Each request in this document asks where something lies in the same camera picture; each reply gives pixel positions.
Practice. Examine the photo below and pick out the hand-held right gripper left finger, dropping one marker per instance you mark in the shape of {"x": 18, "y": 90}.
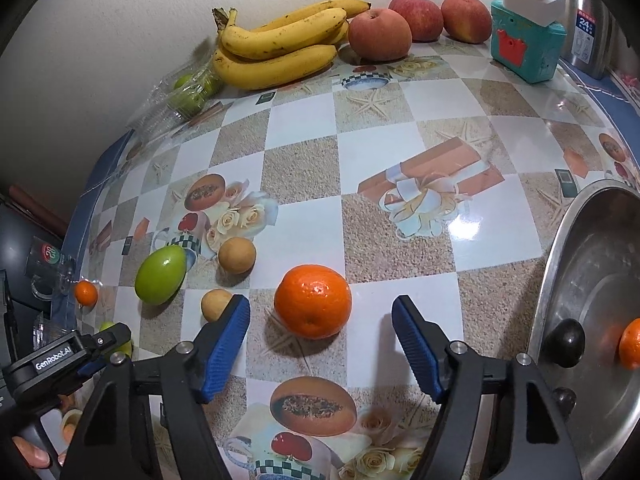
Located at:
{"x": 225, "y": 350}

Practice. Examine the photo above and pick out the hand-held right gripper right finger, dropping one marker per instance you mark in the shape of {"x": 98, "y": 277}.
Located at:
{"x": 417, "y": 350}

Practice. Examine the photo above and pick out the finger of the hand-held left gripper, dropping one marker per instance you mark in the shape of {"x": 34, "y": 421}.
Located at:
{"x": 91, "y": 368}

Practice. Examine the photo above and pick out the brown longan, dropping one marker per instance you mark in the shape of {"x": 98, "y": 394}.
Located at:
{"x": 237, "y": 256}
{"x": 215, "y": 305}

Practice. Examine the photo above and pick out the small orange kumquat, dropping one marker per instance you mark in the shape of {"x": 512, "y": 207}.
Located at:
{"x": 86, "y": 293}

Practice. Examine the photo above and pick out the orange mandarin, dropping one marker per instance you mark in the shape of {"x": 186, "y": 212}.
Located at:
{"x": 312, "y": 301}
{"x": 631, "y": 345}

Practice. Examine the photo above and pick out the steel pan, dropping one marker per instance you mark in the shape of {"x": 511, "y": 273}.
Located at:
{"x": 590, "y": 270}

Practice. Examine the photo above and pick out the person's left hand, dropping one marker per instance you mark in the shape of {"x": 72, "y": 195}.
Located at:
{"x": 32, "y": 452}

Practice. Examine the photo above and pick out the printed checkered tablecloth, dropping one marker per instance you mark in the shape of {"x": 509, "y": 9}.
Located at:
{"x": 400, "y": 260}

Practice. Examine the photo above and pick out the clear glass cup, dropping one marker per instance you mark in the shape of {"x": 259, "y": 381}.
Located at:
{"x": 50, "y": 270}

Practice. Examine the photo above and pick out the dark grey cabinet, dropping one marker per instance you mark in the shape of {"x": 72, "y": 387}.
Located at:
{"x": 17, "y": 250}

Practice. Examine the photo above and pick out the brown wooden bar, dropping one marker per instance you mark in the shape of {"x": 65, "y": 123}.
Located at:
{"x": 35, "y": 207}

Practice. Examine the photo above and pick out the clear box of green fruit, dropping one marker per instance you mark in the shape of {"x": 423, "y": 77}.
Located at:
{"x": 185, "y": 95}

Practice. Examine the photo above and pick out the yellow banana bunch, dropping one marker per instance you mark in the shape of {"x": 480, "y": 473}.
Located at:
{"x": 280, "y": 45}

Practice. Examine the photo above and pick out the front red apple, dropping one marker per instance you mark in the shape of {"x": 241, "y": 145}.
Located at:
{"x": 380, "y": 35}

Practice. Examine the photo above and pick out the red apple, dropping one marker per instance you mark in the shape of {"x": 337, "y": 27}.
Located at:
{"x": 380, "y": 35}
{"x": 467, "y": 17}
{"x": 420, "y": 15}

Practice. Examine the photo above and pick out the teal box with red print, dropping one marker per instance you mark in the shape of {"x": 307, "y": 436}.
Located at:
{"x": 525, "y": 47}

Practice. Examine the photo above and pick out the middle red apple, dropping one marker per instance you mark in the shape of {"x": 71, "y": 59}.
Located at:
{"x": 420, "y": 15}

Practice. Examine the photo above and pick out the right red apple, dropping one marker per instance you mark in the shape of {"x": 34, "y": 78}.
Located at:
{"x": 467, "y": 17}

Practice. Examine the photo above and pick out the steel thermos jug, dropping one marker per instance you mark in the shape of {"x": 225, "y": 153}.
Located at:
{"x": 592, "y": 25}

